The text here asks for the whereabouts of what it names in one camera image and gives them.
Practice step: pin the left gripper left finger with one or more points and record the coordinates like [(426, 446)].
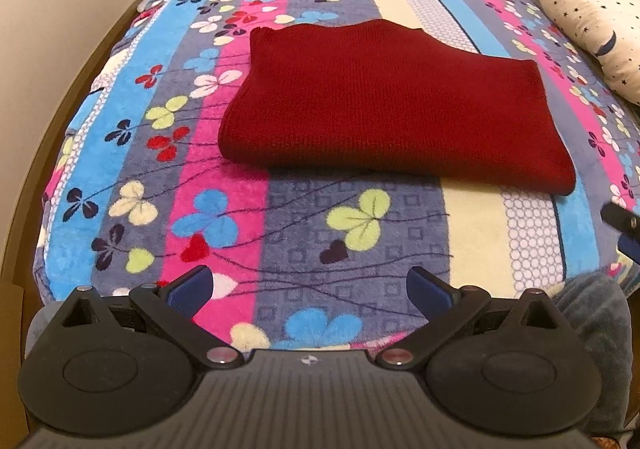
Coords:
[(170, 308)]

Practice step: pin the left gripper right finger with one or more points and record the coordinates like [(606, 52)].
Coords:
[(449, 312)]

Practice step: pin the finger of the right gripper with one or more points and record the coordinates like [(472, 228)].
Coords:
[(626, 224)]

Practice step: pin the red knit sweater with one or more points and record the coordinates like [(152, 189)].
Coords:
[(380, 96)]

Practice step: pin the colourful floral striped blanket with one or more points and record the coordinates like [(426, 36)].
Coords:
[(317, 257)]

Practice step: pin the wooden bed frame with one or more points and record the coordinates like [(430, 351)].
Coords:
[(51, 50)]

